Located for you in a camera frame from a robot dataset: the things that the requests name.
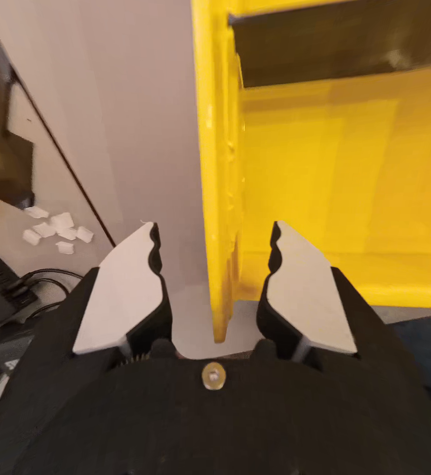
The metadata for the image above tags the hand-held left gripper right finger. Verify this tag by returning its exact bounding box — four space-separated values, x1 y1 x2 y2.
257 221 358 358

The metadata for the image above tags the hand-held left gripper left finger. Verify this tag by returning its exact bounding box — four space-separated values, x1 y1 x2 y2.
72 222 173 356

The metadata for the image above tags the yellow divided storage bin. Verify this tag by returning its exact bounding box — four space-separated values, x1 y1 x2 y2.
191 0 431 344

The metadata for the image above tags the pile of white paper scraps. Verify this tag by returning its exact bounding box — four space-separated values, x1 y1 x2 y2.
23 206 94 255

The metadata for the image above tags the black power cable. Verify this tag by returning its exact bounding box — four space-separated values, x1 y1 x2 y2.
19 269 84 320

